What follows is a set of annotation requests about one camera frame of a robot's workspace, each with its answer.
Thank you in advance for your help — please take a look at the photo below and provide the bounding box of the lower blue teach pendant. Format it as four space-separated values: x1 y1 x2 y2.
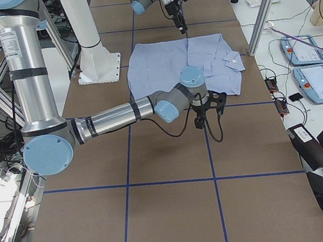
292 64 323 104

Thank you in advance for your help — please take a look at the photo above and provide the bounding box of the blue teach pendant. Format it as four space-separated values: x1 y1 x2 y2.
292 64 323 104
280 37 323 66

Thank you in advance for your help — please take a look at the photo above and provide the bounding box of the metal reacher grabber tool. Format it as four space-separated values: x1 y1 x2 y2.
266 13 323 73

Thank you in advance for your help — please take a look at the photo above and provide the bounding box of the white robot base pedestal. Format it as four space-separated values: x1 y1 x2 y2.
60 0 121 85

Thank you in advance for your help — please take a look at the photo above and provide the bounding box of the upper blue teach pendant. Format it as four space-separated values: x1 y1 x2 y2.
280 37 323 66

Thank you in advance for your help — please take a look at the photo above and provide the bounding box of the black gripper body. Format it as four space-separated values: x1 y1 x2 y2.
164 1 185 26
192 102 211 122

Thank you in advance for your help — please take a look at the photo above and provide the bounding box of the aluminium frame post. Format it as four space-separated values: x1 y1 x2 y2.
247 0 272 57

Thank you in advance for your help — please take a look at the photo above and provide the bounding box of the blue striped button shirt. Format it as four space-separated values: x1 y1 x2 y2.
128 34 245 99

